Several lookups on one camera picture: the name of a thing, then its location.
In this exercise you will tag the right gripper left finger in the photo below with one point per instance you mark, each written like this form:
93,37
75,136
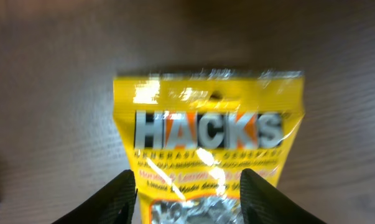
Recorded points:
112,204

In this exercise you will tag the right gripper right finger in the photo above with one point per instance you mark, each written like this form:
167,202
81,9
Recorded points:
262,203

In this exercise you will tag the yellow Hacks candy bag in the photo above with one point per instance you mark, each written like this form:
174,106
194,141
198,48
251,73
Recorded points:
188,137

